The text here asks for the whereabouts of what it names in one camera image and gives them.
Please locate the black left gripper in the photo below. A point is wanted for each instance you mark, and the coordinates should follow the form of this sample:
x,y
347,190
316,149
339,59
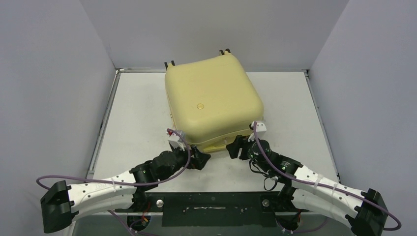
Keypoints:
x,y
199,159

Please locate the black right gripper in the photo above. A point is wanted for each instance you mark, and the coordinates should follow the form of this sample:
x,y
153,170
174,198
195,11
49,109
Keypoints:
x,y
237,147

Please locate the yellow suitcase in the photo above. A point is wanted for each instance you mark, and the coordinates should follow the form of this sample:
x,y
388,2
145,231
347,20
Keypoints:
x,y
212,100

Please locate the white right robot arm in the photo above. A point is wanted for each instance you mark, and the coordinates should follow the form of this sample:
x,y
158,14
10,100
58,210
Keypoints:
x,y
363,212

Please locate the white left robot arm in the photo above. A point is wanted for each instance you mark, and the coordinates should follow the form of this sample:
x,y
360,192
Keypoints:
x,y
64,203

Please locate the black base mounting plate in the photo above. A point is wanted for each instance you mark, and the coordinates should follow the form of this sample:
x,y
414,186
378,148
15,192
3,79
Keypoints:
x,y
223,209

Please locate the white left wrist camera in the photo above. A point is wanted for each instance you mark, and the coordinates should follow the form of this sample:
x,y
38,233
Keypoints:
x,y
176,140

